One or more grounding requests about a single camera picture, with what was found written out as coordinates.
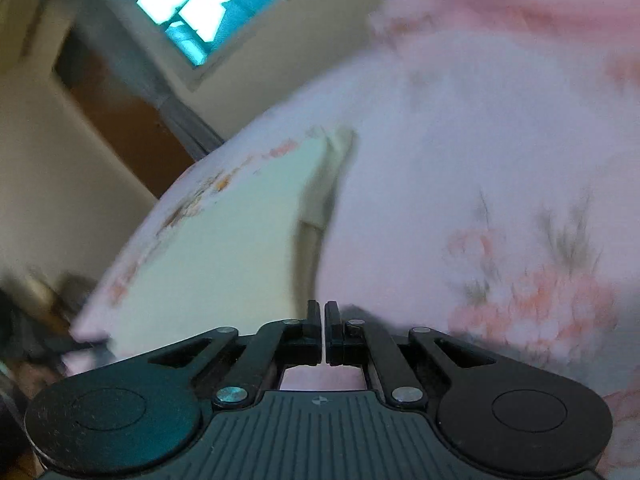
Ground pale yellow knit sweater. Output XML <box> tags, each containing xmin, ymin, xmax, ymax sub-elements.
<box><xmin>72</xmin><ymin>128</ymin><xmax>357</xmax><ymax>362</ymax></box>

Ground pink floral bed sheet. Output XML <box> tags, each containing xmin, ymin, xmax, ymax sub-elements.
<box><xmin>171</xmin><ymin>28</ymin><xmax>639</xmax><ymax>479</ymax></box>

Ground brown wooden door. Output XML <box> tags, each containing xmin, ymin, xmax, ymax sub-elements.
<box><xmin>53</xmin><ymin>32</ymin><xmax>193</xmax><ymax>197</ymax></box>

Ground grey left curtain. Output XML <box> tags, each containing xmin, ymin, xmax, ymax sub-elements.
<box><xmin>76</xmin><ymin>0</ymin><xmax>224</xmax><ymax>160</ymax></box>

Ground pink blanket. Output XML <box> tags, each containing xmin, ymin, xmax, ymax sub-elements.
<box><xmin>371</xmin><ymin>0</ymin><xmax>639</xmax><ymax>49</ymax></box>

